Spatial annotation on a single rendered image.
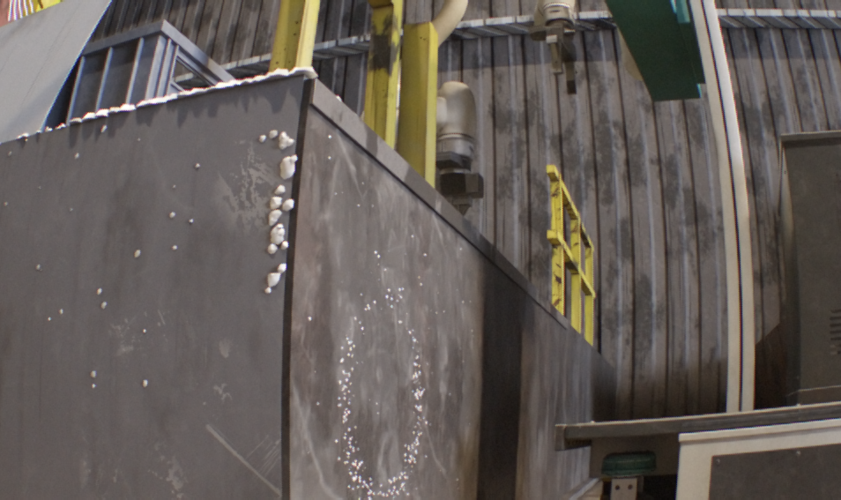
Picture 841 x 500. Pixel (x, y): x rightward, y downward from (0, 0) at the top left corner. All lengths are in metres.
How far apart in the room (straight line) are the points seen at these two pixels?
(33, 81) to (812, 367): 1.53
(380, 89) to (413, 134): 0.12
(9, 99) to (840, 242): 1.59
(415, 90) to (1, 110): 0.90
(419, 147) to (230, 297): 0.78
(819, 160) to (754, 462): 0.58
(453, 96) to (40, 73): 1.05
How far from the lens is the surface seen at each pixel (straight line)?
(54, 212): 1.11
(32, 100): 1.34
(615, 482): 1.37
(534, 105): 5.74
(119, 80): 1.26
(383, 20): 1.63
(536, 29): 2.10
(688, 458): 1.28
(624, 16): 1.71
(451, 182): 1.83
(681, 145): 5.52
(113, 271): 0.99
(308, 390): 0.86
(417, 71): 1.63
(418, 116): 1.58
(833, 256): 1.39
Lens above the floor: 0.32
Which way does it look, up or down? 13 degrees up
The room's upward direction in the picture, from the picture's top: 2 degrees clockwise
